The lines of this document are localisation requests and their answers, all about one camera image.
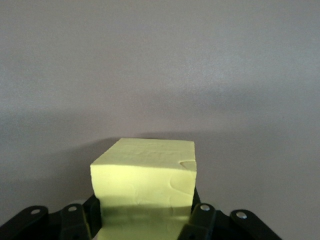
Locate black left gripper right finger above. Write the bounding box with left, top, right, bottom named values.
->
left=176, top=186, right=283, bottom=240

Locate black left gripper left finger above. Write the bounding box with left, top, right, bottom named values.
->
left=0, top=194, right=103, bottom=240

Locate yellow foam cube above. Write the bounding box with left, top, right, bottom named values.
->
left=89, top=137, right=197, bottom=240

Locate brown table cover mat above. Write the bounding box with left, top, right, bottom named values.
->
left=0, top=0, right=320, bottom=240

